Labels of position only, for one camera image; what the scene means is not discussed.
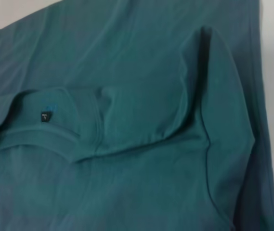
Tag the teal T-shirt with FREE print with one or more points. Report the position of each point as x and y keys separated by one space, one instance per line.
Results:
x=139 y=108

